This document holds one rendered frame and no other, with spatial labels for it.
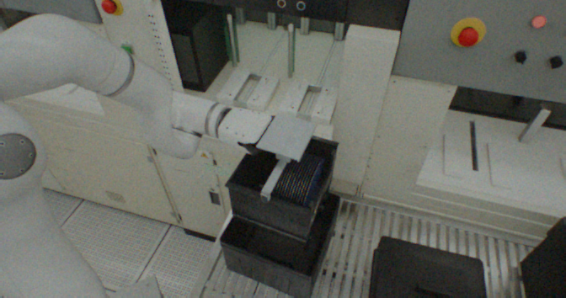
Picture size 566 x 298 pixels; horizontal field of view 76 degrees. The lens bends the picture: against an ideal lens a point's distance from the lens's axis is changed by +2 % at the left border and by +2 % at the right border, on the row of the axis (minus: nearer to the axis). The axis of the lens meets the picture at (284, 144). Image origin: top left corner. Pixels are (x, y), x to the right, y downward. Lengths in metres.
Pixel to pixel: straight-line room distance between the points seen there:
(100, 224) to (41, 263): 1.66
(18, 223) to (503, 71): 0.99
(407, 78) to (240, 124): 0.45
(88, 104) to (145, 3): 0.70
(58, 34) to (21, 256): 0.35
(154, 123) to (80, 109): 0.97
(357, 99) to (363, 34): 0.18
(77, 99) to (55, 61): 1.19
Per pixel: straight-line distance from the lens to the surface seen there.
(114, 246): 2.28
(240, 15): 2.05
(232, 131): 0.81
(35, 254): 0.73
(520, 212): 1.39
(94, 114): 1.68
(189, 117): 0.86
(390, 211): 1.33
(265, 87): 1.54
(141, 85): 0.70
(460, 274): 1.17
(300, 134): 0.80
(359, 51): 0.91
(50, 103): 1.83
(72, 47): 0.61
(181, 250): 2.14
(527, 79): 1.02
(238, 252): 1.04
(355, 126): 1.05
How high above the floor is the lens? 1.83
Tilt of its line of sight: 46 degrees down
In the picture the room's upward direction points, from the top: straight up
